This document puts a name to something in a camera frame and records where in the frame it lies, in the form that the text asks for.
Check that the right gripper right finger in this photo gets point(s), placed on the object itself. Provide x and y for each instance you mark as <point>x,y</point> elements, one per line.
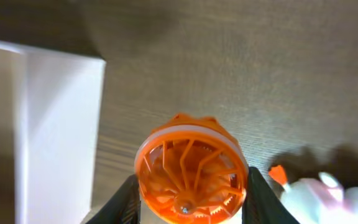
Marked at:
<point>261,205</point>

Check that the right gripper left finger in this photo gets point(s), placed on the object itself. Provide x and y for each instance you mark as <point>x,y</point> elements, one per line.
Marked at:
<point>123,207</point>

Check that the white pink duck figure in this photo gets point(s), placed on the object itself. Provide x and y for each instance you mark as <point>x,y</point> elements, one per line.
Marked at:
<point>322,200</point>

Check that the orange round spinner toy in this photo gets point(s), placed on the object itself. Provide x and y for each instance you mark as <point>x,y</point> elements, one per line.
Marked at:
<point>191,170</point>

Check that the white cardboard box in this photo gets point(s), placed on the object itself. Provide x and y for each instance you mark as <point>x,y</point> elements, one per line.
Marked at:
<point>49,116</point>

